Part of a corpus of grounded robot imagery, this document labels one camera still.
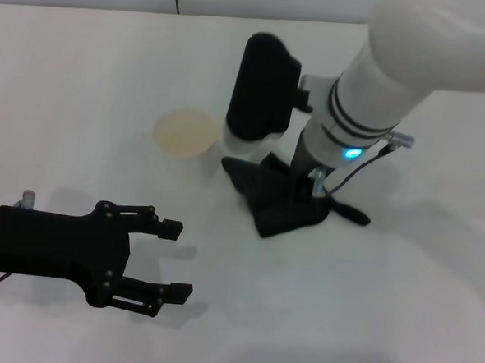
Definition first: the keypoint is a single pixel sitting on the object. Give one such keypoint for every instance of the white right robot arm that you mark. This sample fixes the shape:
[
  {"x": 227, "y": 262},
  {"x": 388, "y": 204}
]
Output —
[{"x": 380, "y": 87}]

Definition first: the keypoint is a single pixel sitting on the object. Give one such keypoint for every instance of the dark blue rag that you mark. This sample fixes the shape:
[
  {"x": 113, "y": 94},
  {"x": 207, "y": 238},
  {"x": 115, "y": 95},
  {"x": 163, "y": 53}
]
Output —
[{"x": 278, "y": 200}]

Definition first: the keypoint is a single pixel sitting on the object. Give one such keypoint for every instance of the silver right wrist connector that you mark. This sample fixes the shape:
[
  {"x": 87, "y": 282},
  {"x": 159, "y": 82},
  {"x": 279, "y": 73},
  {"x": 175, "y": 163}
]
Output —
[{"x": 401, "y": 139}]

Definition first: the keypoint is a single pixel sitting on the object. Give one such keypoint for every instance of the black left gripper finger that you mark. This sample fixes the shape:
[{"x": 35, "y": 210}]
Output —
[
  {"x": 169, "y": 228},
  {"x": 178, "y": 293}
]

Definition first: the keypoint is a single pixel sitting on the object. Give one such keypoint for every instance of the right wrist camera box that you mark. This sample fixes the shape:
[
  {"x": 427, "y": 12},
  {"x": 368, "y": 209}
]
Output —
[{"x": 262, "y": 92}]

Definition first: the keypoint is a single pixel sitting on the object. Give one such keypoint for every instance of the white paper cup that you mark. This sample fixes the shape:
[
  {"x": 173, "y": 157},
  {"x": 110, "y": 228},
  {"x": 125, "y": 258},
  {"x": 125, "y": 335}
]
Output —
[{"x": 183, "y": 137}]

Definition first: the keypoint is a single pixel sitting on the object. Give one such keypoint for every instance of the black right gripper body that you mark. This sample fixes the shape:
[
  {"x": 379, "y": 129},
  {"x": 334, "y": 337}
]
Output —
[{"x": 301, "y": 156}]

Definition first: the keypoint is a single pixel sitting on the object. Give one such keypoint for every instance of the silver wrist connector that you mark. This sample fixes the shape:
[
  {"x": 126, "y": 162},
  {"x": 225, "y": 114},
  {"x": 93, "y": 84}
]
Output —
[
  {"x": 27, "y": 199},
  {"x": 401, "y": 139}
]

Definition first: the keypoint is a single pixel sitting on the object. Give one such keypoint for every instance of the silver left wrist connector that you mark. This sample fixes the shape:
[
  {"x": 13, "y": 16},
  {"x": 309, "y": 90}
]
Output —
[{"x": 27, "y": 199}]

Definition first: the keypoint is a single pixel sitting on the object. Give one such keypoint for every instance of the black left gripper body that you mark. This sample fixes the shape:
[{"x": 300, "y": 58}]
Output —
[{"x": 53, "y": 248}]

